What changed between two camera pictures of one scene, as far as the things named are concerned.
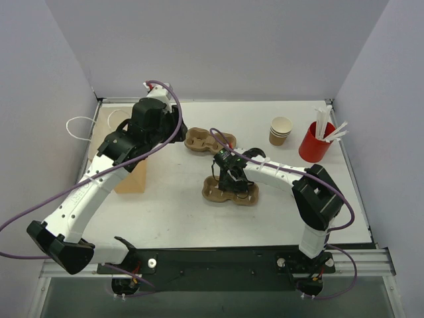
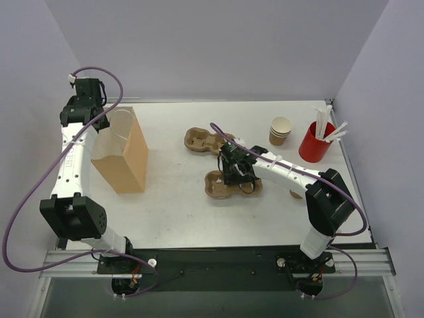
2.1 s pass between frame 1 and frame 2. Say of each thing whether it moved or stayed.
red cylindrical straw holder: stayed
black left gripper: moved
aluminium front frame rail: stayed
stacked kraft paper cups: stayed
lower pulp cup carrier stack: stayed
